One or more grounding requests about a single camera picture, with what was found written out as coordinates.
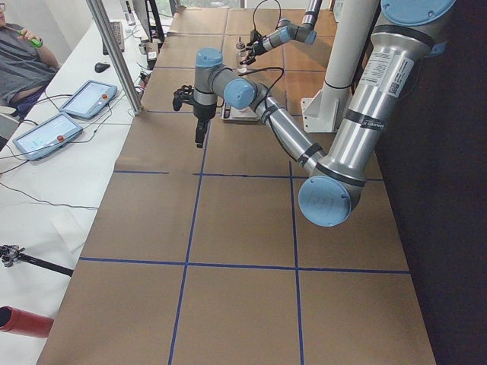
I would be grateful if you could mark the aluminium frame post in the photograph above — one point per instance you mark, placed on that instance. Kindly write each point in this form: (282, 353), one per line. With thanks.
(102, 21)

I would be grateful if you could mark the seated person grey shirt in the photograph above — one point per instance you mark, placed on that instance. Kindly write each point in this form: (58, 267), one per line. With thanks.
(27, 66)

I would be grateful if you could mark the red cylinder bottle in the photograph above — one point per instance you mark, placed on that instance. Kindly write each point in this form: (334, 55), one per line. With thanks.
(21, 322)

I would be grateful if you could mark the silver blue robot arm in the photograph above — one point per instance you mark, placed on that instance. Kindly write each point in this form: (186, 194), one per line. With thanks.
(284, 32)
(376, 46)

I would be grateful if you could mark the blue teach pendant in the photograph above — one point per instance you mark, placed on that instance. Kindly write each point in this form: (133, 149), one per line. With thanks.
(48, 136)
(89, 99)

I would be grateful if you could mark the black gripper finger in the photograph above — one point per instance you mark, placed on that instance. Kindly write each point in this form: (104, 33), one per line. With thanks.
(201, 130)
(246, 59)

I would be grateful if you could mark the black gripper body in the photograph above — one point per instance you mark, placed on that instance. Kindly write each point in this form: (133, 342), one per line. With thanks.
(257, 45)
(200, 113)

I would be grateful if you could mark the black computer mouse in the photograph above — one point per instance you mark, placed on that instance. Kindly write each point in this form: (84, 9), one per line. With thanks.
(101, 67)

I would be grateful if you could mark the white digital kitchen scale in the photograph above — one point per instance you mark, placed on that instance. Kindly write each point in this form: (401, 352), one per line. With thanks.
(230, 114)

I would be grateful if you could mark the black tripod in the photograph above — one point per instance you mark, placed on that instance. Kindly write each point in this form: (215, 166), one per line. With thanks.
(12, 254)

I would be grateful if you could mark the black keyboard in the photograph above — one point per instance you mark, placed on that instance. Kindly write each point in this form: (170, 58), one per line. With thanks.
(117, 30)

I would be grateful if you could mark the near blue teach pendant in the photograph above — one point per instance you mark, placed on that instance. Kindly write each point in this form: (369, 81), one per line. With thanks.
(48, 136)

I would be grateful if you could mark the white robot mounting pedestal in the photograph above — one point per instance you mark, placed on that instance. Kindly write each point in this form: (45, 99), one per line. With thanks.
(325, 111)

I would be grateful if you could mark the far blue teach pendant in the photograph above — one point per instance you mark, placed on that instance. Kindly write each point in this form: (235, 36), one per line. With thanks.
(89, 99)

